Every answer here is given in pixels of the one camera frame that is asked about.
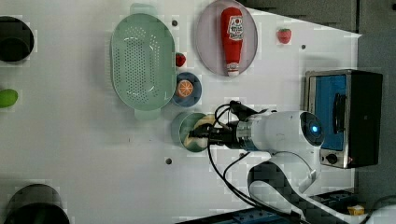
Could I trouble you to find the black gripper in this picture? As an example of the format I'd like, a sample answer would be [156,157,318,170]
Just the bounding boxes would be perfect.
[189,121,239,148]

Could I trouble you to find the yellow peeled banana toy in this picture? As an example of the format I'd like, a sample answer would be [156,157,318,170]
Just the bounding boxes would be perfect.
[183,114,215,151]

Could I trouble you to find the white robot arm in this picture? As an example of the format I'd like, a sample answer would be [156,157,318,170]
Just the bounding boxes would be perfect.
[183,111,395,224]

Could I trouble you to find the green mug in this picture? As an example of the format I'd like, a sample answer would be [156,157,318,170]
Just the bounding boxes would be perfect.
[171,112,209,153]

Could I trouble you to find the blue small bowl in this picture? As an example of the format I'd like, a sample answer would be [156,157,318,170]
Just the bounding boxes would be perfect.
[172,72,202,107]

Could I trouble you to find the orange slice toy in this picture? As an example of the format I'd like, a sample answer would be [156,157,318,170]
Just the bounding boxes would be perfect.
[176,79,193,98]

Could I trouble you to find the small red strawberry toy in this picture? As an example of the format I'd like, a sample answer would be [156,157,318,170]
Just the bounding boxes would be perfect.
[175,52,186,67]

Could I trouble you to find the green perforated colander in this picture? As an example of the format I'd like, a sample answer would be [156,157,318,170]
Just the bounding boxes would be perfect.
[110,3,177,120]

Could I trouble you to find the grey round plate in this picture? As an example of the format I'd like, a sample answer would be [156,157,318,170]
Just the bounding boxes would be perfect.
[195,0,258,77]

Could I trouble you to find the red ketchup bottle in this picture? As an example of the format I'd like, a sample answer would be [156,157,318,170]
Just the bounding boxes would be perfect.
[220,7,244,77]

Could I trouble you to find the red strawberry toy far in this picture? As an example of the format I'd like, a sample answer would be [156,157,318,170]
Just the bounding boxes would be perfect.
[276,29,292,44]

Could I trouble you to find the silver black toaster oven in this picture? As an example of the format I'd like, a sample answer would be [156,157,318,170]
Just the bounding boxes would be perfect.
[304,69,383,169]

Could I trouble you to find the black round object lower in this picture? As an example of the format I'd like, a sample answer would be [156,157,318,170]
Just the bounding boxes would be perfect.
[3,184,71,224]

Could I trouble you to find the black round object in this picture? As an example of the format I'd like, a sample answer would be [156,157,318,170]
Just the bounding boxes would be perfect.
[3,184,71,224]
[0,16,35,63]

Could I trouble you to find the green lime toy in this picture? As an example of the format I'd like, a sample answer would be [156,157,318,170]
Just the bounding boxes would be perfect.
[0,89,19,108]

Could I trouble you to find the black round object upper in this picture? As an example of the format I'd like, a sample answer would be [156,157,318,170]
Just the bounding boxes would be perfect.
[0,16,35,63]

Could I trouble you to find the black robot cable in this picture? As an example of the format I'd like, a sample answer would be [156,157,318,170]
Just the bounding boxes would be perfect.
[206,100,309,224]

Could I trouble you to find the blue metal frame rail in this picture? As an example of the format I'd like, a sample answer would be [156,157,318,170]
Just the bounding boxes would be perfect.
[177,190,358,224]

